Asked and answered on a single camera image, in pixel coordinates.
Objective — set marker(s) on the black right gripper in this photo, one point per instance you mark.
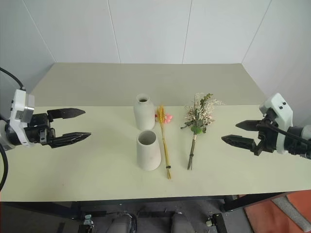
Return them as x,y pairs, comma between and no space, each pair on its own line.
266,138

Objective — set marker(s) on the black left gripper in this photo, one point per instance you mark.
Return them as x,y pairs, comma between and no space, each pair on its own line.
39,132

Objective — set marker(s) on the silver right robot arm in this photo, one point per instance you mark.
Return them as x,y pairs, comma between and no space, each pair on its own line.
300,142

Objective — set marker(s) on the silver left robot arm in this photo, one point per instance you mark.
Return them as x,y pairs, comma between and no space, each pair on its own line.
3,136

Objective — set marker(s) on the white bottle-shaped vase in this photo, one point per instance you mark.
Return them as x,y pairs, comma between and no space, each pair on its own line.
144,114

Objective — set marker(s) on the white conical vase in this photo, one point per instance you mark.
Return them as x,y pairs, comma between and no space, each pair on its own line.
148,153

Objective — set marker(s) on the green and white flower bouquet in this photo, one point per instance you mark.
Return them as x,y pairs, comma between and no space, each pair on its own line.
198,114

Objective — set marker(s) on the yellow wheat and pink bouquet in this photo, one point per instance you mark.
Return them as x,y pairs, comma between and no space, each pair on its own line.
164,145

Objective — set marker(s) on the orange floor mat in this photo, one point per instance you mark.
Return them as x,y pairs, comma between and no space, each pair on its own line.
264,216

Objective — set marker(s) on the dark rounded shape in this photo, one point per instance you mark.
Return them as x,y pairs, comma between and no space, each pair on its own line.
122,224
181,223

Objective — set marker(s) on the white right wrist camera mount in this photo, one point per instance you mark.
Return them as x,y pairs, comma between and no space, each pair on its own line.
279,104

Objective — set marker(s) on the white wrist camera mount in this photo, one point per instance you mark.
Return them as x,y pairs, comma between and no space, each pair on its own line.
18,114
279,104

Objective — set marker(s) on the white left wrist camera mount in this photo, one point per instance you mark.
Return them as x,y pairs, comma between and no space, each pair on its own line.
18,114

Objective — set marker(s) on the black caster wheel bracket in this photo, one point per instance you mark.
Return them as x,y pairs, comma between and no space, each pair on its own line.
216,222
87,223

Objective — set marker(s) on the black table frame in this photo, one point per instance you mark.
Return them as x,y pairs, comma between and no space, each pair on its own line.
150,202

